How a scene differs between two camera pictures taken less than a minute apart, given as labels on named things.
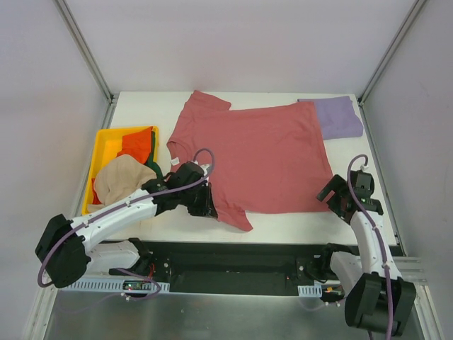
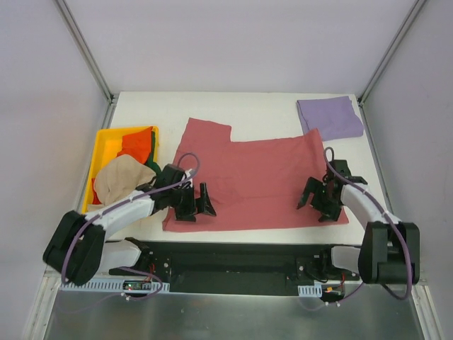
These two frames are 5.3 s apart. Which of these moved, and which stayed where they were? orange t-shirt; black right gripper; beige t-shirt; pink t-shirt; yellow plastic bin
Moved: black right gripper; pink t-shirt
Stayed: orange t-shirt; beige t-shirt; yellow plastic bin
